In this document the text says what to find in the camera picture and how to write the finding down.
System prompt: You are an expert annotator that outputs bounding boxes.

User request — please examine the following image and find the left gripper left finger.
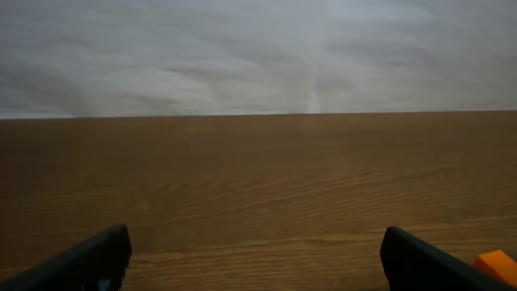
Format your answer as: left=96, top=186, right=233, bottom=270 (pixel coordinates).
left=0, top=223, right=132, bottom=291

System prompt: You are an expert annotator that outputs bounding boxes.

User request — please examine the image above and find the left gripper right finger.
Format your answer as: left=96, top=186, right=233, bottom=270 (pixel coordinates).
left=379, top=226, right=517, bottom=291

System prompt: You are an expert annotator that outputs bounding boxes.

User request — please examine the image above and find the orange cube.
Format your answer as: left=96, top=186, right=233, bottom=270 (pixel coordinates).
left=472, top=249, right=517, bottom=288

